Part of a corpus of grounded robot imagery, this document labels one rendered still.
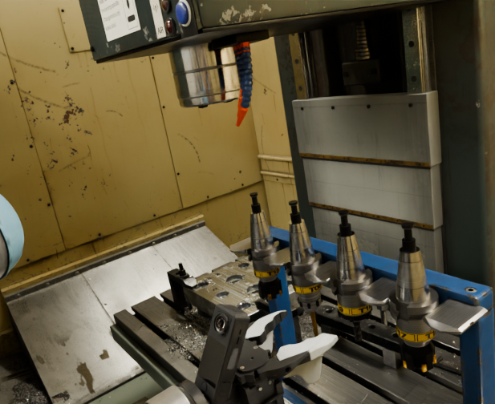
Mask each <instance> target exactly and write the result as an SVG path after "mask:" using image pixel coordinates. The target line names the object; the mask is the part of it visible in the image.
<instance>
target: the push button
mask: <svg viewBox="0 0 495 404"><path fill-rule="evenodd" d="M176 18H177V21H178V22H179V23H180V24H182V25H184V24H186V23H187V22H188V20H189V11H188V7H187V6H186V4H185V3H184V2H178V3H177V5H176Z"/></svg>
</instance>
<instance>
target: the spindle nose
mask: <svg viewBox="0 0 495 404"><path fill-rule="evenodd" d="M168 56H169V61H170V65H171V69H172V73H173V80H174V84H175V88H176V95H177V98H178V99H179V103H180V106H181V107H199V106H205V105H210V104H215V103H223V102H227V101H231V100H235V99H239V95H240V89H241V80H240V75H239V74H238V73H239V70H238V69H237V64H236V61H237V60H236V59H235V55H234V52H233V48H232V47H228V48H221V49H216V50H214V49H213V47H212V42H207V43H202V44H197V45H193V46H185V47H182V48H177V49H174V50H169V51H168Z"/></svg>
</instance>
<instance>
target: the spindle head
mask: <svg viewBox="0 0 495 404"><path fill-rule="evenodd" d="M170 1H171V10H170V12H169V13H168V14H166V13H165V12H164V11H162V14H163V18H164V25H165V20H166V18H167V17H171V18H172V19H173V20H174V22H175V24H176V33H175V34H174V35H173V36H170V35H168V33H167V31H166V34H167V36H165V37H163V38H157V34H156V28H155V23H154V19H153V16H152V8H151V5H150V1H149V0H135V3H136V9H137V13H138V17H139V20H140V27H141V30H137V31H135V32H132V33H130V34H126V35H125V36H122V37H119V38H116V39H113V40H111V41H109V42H108V40H107V36H106V33H105V29H104V26H103V19H102V16H101V13H100V9H99V3H98V0H79V5H80V9H81V12H82V16H83V20H84V24H85V27H86V31H87V36H88V40H89V43H90V49H91V52H92V56H93V59H94V61H96V63H97V64H99V63H109V62H114V61H120V60H125V59H134V58H140V57H145V56H151V55H161V54H166V53H168V51H170V50H174V49H177V48H182V47H185V46H193V45H197V44H202V43H207V42H211V41H212V40H214V39H218V38H224V37H227V36H230V35H234V34H243V33H249V32H254V31H260V30H268V31H269V36H270V37H276V36H281V35H287V34H296V33H302V32H307V31H313V30H320V29H324V28H327V27H332V26H338V25H343V24H346V23H350V22H357V21H360V20H364V19H369V18H375V17H379V16H383V15H386V14H394V13H397V12H401V11H404V10H410V9H415V8H419V7H423V6H430V5H434V4H437V3H442V2H448V1H452V0H192V4H193V12H194V16H195V20H196V25H197V33H198V34H196V35H193V36H190V37H187V38H181V32H180V27H179V23H178V21H177V18H176V7H175V3H174V0H170ZM161 10H162V9H161Z"/></svg>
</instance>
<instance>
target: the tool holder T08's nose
mask: <svg viewBox="0 0 495 404"><path fill-rule="evenodd" d="M322 302H323V297H322V296H321V294H320V292H319V291H318V292H316V293H312V294H307V295H302V294H299V295H298V303H299V305H300V307H302V308H304V309H305V310H306V311H307V312H314V311H316V310H317V309H318V308H319V306H320V305H321V304H322Z"/></svg>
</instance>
